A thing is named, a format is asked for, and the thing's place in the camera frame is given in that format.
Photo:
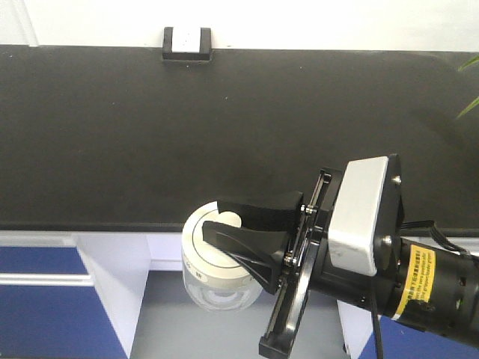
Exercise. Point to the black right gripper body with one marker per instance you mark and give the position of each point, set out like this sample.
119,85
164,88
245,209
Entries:
308,266

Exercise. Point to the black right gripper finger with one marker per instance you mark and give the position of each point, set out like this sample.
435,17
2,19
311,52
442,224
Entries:
260,253
271,213

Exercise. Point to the glass jar with white lid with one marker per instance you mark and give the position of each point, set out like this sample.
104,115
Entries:
212,279

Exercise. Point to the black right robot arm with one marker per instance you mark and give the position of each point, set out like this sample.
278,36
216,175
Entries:
435,284

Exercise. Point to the black desktop socket box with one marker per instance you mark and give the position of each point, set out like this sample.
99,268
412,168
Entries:
187,44

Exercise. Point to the blue lab bench cabinet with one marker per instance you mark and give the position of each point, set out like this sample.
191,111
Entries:
72,295

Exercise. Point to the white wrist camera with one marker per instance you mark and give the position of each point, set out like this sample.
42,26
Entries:
354,217

